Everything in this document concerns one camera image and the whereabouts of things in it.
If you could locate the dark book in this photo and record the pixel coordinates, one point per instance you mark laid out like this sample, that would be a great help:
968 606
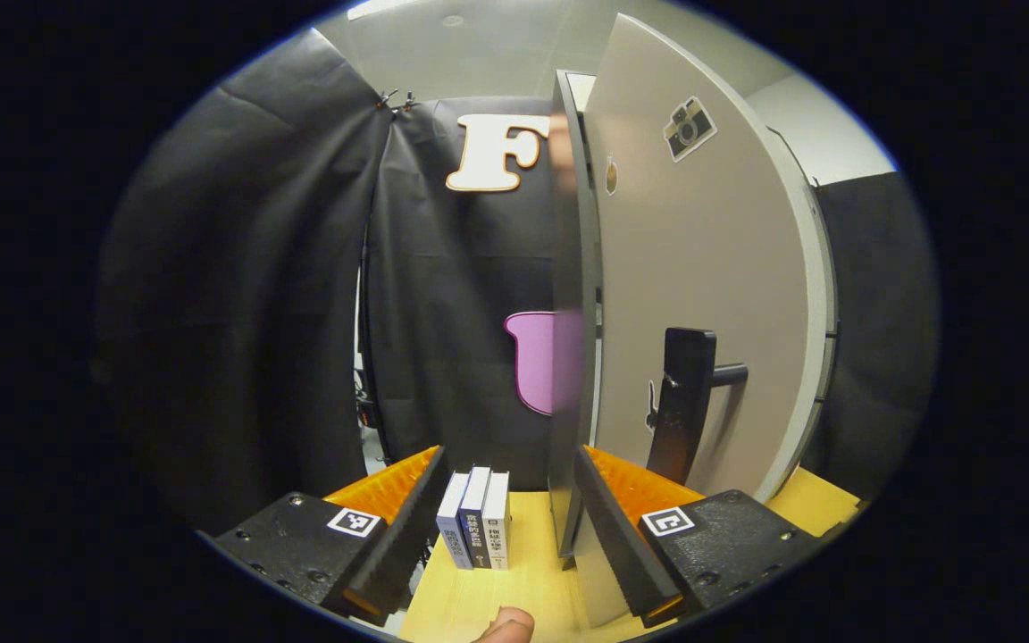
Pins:
476 518

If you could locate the pale blue book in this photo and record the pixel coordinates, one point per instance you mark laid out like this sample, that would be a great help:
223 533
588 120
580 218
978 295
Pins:
454 522

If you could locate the white cabinet door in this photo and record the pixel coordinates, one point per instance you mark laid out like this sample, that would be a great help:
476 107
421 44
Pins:
702 250

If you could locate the black backdrop cloth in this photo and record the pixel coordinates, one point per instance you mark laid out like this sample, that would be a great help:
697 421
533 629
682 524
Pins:
255 268

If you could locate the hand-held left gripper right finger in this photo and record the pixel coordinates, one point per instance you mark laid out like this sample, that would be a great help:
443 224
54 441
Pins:
622 531

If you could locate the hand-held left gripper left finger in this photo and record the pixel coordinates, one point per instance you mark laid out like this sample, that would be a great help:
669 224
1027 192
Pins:
407 522

